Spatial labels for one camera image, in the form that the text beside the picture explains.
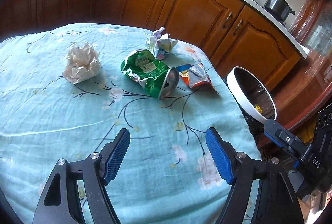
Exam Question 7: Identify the steel cooking pot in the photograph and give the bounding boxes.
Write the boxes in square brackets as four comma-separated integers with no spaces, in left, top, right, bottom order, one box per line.
[263,0,296,21]

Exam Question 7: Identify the red orange snack packet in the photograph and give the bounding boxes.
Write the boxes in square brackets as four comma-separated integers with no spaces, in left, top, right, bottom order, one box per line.
[176,63,221,96]

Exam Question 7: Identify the white tissue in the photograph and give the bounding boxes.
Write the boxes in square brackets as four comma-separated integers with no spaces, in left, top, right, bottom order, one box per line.
[62,42,102,84]

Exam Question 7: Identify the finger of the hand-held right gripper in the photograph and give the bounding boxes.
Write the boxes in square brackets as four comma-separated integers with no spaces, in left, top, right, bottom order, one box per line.
[263,118,313,170]

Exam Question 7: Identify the red wooden door frame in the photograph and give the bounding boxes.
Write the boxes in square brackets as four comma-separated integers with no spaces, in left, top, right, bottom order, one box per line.
[288,0,332,115]

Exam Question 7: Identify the crushed green can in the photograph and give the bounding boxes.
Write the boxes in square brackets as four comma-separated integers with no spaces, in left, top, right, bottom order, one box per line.
[121,49,180,100]

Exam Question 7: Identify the wooden lower cabinets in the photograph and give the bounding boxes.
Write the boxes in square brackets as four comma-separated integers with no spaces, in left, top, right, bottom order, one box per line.
[0,0,303,92]

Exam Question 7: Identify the teal floral tablecloth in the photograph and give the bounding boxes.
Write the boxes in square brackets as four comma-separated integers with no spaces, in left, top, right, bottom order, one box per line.
[0,23,262,224]

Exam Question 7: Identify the white bin with black liner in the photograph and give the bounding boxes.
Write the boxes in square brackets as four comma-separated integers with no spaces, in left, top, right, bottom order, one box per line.
[227,66,277,147]

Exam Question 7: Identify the printed paper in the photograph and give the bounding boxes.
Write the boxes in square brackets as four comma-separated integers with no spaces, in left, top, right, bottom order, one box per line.
[145,27,179,60]

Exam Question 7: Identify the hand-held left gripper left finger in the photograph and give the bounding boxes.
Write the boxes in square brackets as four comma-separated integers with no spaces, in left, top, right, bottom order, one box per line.
[32,127,131,224]

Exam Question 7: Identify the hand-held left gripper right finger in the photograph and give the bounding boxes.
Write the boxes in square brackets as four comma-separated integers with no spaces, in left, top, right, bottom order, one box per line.
[205,127,305,224]

